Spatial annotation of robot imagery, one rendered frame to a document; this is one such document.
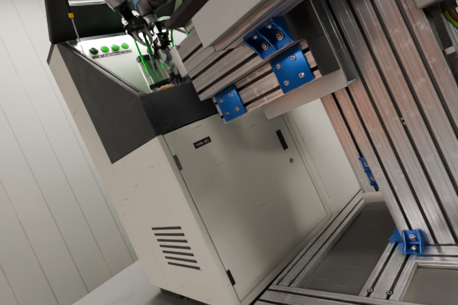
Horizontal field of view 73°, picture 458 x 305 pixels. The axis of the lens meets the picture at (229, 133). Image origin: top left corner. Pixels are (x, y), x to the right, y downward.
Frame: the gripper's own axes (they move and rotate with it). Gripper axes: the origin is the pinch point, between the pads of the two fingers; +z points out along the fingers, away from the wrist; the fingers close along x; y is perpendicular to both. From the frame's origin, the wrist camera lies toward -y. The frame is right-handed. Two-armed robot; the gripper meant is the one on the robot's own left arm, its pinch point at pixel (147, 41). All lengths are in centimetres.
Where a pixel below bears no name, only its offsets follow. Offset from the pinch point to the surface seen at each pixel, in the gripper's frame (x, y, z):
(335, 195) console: 30, 62, 99
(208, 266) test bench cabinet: -35, 74, 51
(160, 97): -9.4, 31.7, 6.1
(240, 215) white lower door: -14, 66, 51
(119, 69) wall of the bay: -20.6, -31.3, 16.7
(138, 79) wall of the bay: -15.9, -28.5, 26.4
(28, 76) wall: -92, -147, 28
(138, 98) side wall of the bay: -15.9, 32.4, 0.5
